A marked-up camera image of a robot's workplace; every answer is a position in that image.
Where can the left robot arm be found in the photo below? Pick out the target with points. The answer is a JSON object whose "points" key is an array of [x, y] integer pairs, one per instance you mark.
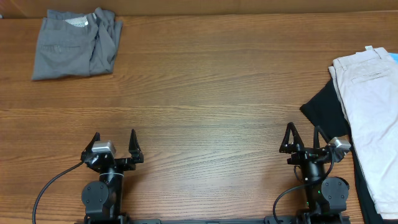
{"points": [[103, 198]]}

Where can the light blue garment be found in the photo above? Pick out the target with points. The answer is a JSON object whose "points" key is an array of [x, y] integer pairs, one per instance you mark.
{"points": [[394, 56]]}

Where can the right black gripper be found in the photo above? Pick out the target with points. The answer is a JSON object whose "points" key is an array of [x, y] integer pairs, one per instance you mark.
{"points": [[305, 154]]}

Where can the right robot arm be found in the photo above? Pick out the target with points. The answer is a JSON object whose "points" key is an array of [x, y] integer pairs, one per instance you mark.
{"points": [[326, 196]]}

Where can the grey folded trousers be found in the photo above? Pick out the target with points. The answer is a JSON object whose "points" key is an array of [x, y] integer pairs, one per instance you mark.
{"points": [[76, 44]]}

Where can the black garment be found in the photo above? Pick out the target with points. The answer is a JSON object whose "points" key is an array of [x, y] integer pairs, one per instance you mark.
{"points": [[324, 110]]}

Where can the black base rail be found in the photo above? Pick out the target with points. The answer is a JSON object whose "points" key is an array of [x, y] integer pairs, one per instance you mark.
{"points": [[266, 220]]}

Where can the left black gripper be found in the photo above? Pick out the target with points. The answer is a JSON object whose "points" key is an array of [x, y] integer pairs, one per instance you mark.
{"points": [[135, 152]]}

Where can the beige shorts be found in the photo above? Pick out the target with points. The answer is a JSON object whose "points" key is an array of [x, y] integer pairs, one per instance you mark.
{"points": [[366, 86]]}

